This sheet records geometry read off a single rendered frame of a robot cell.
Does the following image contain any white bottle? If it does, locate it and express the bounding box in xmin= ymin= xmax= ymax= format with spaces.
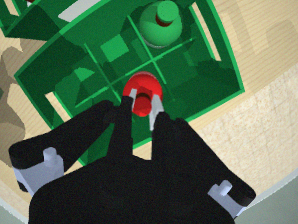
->
xmin=26 ymin=0 xmax=34 ymax=7

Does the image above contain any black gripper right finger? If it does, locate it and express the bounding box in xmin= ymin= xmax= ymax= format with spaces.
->
xmin=149 ymin=94 xmax=256 ymax=219

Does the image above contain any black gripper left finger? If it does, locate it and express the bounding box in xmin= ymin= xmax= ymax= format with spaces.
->
xmin=8 ymin=88 xmax=137 ymax=209

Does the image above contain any red bottle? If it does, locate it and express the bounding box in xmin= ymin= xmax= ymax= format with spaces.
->
xmin=123 ymin=71 xmax=163 ymax=116

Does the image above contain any green plastic crate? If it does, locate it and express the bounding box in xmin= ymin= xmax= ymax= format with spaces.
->
xmin=0 ymin=0 xmax=101 ymax=41
xmin=14 ymin=0 xmax=245 ymax=130

